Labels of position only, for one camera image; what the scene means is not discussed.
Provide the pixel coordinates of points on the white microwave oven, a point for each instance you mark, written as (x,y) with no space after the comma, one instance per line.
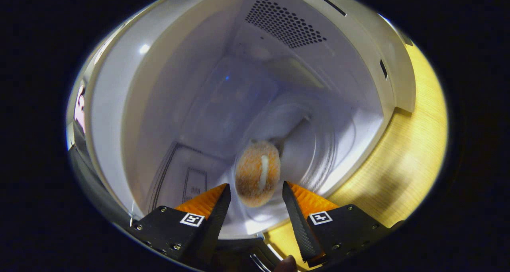
(159,104)

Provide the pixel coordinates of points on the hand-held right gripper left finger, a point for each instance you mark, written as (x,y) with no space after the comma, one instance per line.
(217,224)

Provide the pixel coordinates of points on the glass microwave turntable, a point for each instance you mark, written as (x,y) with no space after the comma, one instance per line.
(318,152)

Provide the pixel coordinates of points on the sugared bread bun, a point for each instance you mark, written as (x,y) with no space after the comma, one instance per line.
(255,176)

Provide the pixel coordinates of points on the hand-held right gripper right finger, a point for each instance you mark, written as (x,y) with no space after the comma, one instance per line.
(301,224)

